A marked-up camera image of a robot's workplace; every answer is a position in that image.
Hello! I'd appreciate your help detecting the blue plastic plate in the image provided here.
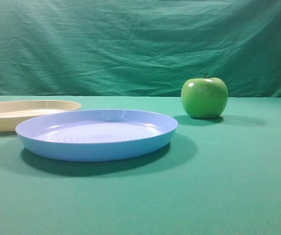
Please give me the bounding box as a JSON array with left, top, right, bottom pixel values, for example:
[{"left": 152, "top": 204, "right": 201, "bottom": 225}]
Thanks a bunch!
[{"left": 16, "top": 109, "right": 178, "bottom": 162}]

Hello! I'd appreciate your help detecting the yellow plastic plate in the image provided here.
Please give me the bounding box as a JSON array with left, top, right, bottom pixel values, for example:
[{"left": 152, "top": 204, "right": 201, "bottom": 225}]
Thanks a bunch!
[{"left": 0, "top": 100, "right": 81, "bottom": 132}]

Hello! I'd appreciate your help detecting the green apple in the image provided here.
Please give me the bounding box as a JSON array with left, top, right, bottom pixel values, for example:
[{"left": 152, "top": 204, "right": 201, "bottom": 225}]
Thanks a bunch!
[{"left": 180, "top": 74, "right": 228, "bottom": 119}]

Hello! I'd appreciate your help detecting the green backdrop cloth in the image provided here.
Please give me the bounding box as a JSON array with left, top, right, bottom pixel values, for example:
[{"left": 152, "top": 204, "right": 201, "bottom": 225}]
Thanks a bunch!
[{"left": 0, "top": 0, "right": 281, "bottom": 97}]

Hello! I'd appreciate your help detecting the green table cloth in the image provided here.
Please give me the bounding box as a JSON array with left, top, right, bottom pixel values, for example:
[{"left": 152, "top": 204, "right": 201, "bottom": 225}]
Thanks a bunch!
[{"left": 0, "top": 96, "right": 281, "bottom": 235}]

